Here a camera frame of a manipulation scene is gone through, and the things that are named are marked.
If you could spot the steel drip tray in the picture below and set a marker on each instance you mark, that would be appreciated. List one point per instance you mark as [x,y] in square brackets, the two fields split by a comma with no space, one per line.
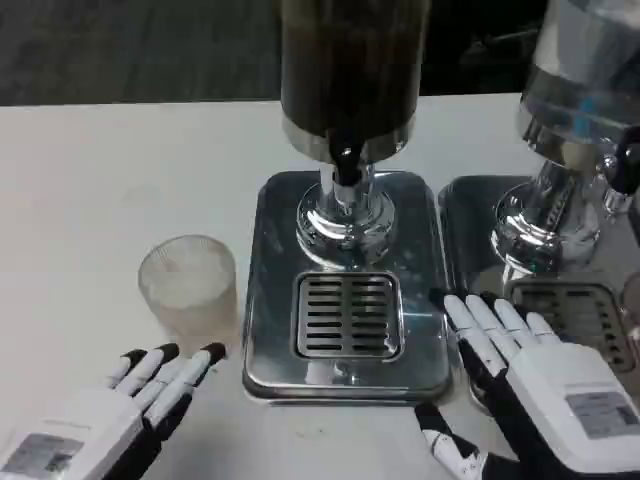
[470,225]
[425,350]

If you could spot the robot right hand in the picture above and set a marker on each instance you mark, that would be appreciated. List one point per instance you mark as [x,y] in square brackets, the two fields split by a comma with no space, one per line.
[550,385]

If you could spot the dark drink dispenser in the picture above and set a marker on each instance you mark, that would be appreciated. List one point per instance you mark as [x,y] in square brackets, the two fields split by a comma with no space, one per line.
[350,65]

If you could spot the steel slotted tray grid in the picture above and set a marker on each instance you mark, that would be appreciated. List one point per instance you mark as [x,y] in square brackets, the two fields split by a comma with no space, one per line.
[346,317]
[580,310]

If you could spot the clear drink dispenser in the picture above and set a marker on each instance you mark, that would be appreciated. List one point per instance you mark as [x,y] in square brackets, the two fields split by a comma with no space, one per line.
[575,100]

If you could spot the clear ribbed glass cup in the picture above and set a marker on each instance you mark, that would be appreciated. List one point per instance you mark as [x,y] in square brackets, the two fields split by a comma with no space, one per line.
[187,295]

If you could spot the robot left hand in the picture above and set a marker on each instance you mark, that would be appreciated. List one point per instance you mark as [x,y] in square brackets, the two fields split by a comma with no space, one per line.
[90,420]

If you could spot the black dispenser tap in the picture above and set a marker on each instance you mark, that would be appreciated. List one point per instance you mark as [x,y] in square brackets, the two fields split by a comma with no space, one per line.
[627,165]
[346,157]

